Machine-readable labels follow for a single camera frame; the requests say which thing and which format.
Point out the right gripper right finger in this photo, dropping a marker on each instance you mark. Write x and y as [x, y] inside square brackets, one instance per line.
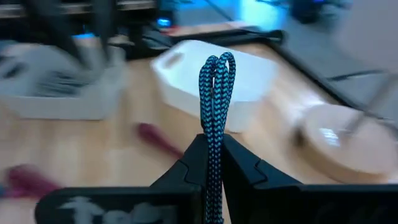
[280, 202]

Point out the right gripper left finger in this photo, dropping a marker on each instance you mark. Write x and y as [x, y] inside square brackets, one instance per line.
[174, 199]

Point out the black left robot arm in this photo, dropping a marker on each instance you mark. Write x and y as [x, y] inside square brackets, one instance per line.
[101, 28]

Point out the white shade wooden base lamp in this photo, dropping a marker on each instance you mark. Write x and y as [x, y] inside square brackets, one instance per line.
[357, 155]

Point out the white plastic bin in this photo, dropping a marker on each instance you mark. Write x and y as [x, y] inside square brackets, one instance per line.
[186, 68]
[62, 107]

